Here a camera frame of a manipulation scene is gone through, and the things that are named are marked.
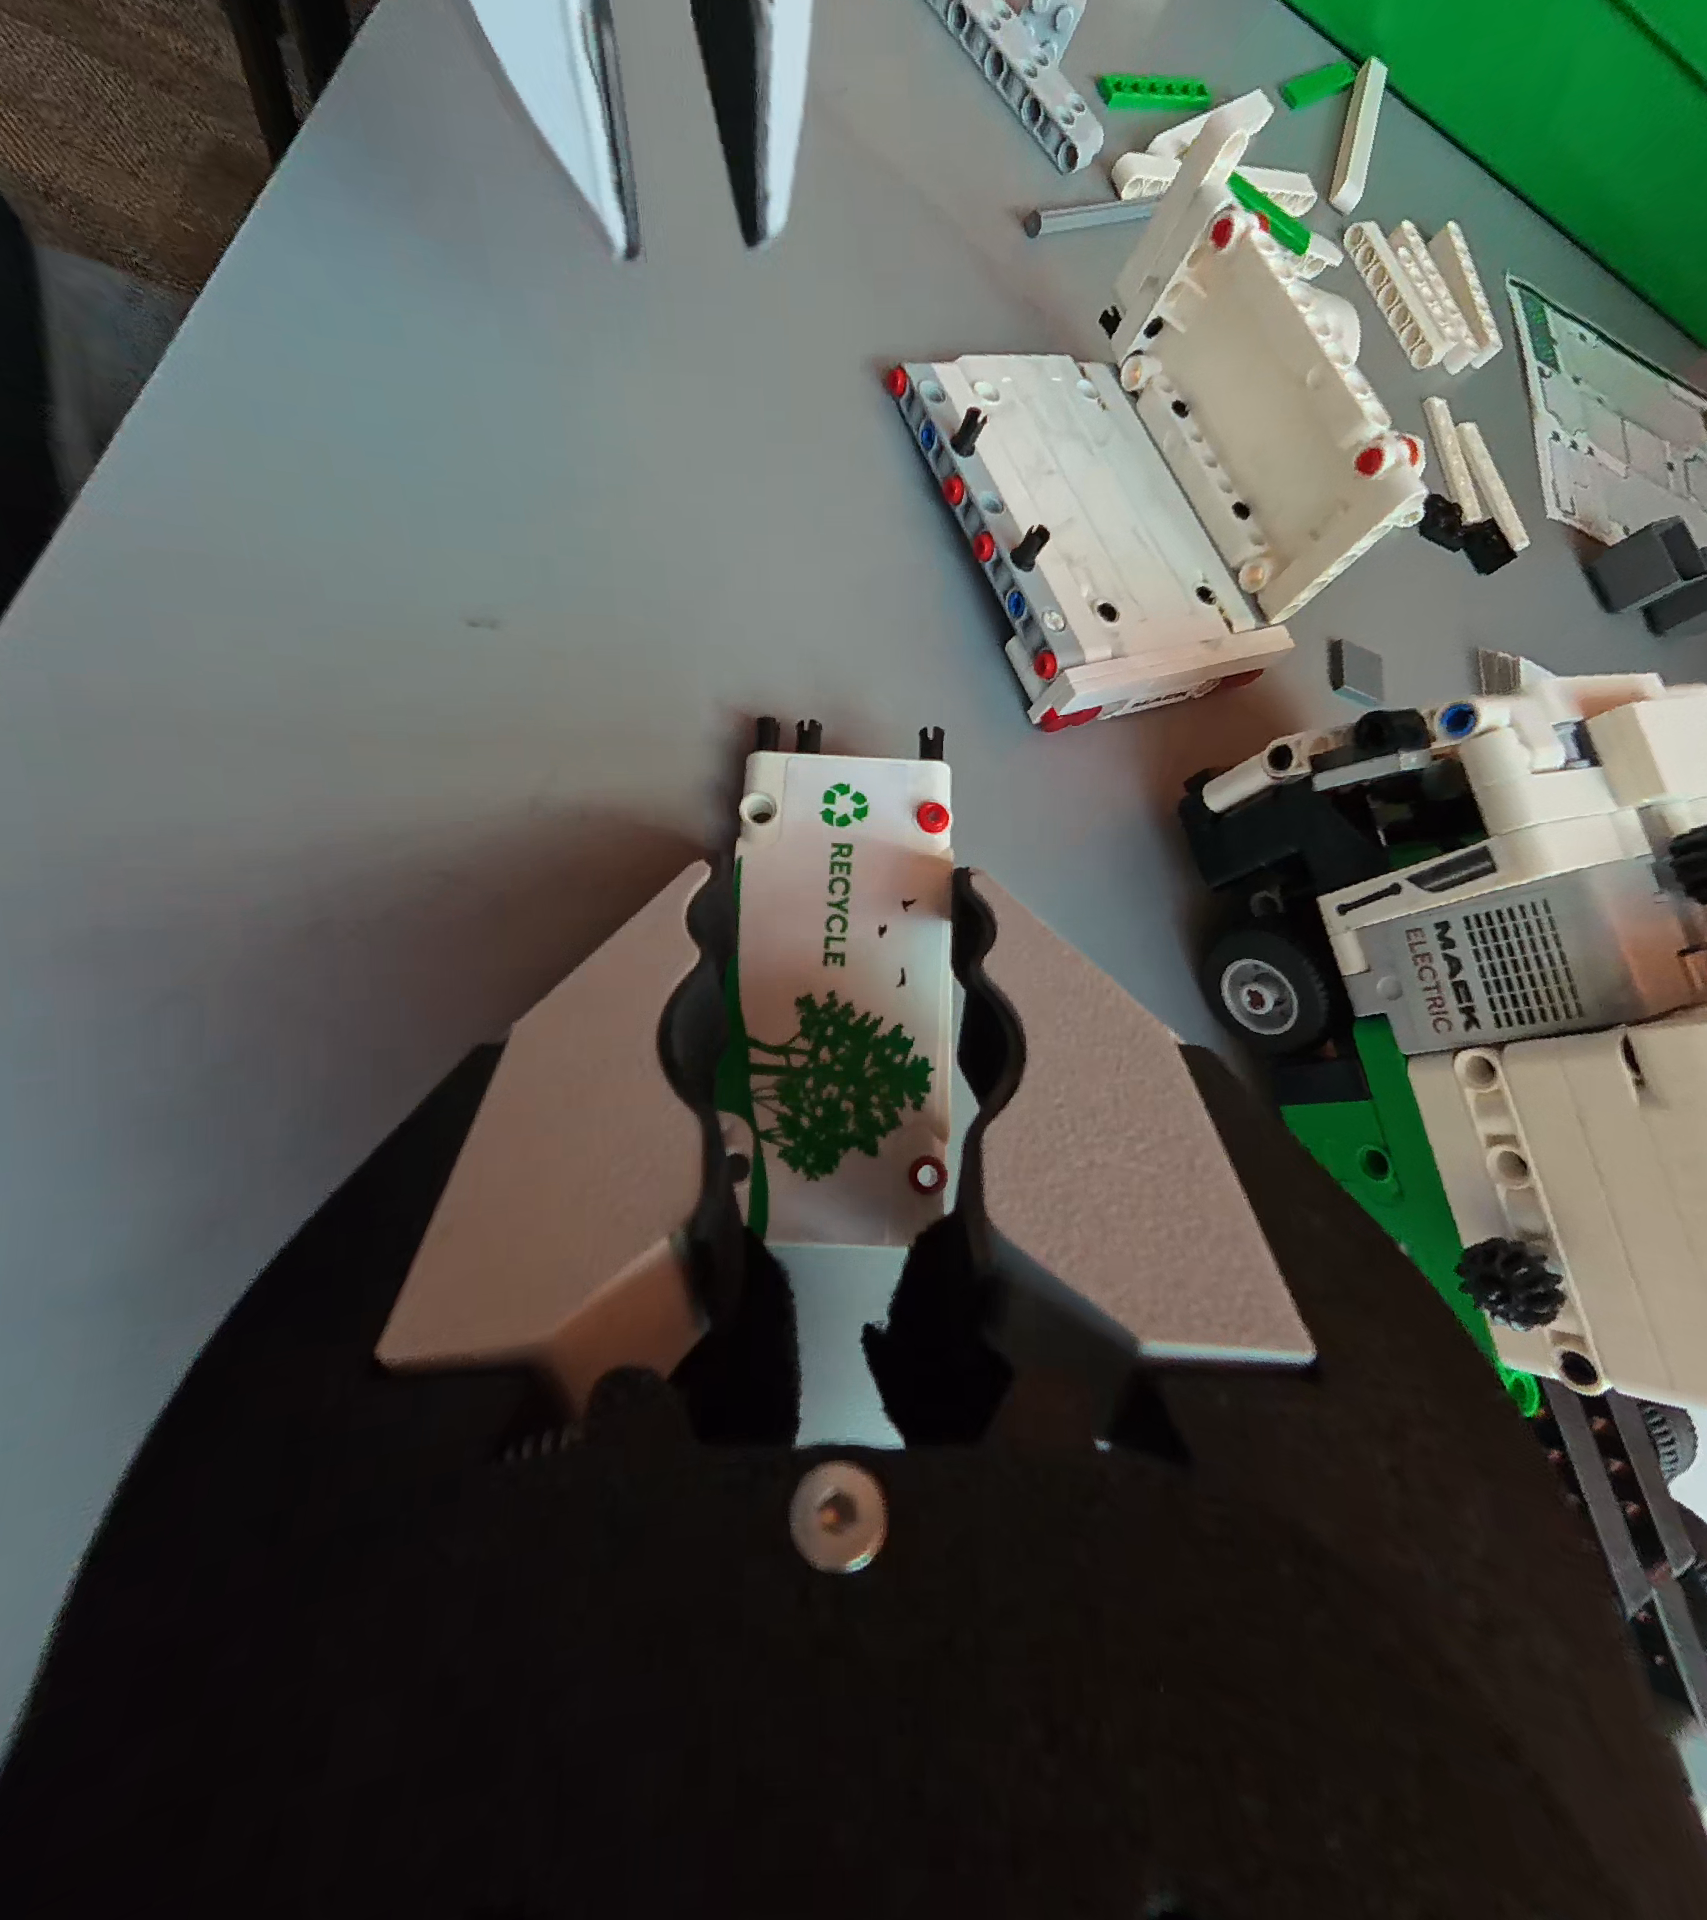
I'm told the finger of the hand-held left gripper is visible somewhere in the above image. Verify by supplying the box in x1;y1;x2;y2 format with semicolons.
691;0;813;252
470;0;641;262

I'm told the slim white toy beam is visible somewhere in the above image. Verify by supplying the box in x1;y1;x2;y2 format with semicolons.
1421;396;1487;529
1455;421;1533;550

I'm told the green box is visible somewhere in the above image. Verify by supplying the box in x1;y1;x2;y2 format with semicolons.
1275;0;1707;352

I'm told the white toy brick container model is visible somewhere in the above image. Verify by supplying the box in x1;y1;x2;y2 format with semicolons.
883;92;1433;734

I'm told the white toy brick truck model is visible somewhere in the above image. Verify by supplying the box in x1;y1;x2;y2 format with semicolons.
1179;666;1707;1810

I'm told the long white toy beam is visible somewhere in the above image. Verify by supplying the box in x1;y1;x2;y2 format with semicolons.
1327;56;1391;217

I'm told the sticker sheet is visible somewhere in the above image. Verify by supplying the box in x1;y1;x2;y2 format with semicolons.
1503;272;1707;629

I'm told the white tree print toy panel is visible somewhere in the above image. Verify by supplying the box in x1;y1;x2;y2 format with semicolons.
725;717;969;1453

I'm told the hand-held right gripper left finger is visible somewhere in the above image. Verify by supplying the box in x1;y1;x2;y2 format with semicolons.
376;861;795;1421

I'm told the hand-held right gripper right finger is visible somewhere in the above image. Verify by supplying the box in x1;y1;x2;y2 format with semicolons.
913;867;1317;1451

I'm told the grey toy beam frame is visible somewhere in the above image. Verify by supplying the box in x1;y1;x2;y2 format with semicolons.
925;0;1107;177

